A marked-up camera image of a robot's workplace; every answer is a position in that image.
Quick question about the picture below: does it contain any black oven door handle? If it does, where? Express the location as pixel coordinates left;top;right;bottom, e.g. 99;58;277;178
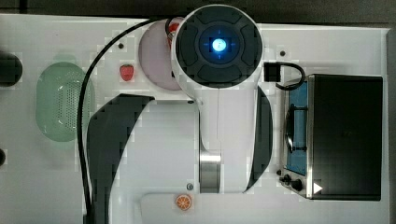
285;104;308;153

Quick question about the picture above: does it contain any black toaster oven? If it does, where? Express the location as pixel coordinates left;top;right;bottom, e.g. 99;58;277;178
279;75;383;201

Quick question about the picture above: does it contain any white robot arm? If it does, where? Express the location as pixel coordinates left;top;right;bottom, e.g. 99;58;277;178
88;5;272;224

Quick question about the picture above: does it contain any black oven knob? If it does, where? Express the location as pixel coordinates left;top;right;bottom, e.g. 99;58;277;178
290;179;304;191

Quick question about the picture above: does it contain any pink round plate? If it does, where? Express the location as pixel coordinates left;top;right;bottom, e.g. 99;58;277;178
138;20;181;91

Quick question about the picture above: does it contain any upper red strawberry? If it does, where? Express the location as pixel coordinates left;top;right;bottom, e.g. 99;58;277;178
120;64;134;81

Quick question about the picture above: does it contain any red ketchup bottle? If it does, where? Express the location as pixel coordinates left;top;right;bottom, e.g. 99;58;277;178
167;22;179;46

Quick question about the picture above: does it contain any orange slice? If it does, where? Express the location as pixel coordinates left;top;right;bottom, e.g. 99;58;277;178
175;194;192;211

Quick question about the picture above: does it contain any green perforated colander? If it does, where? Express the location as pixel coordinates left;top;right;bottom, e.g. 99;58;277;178
35;62;85;142

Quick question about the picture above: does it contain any black cylinder cup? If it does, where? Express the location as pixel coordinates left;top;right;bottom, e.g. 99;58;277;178
0;52;22;87

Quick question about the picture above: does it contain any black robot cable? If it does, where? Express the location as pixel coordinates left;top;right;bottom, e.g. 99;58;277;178
76;17;176;224

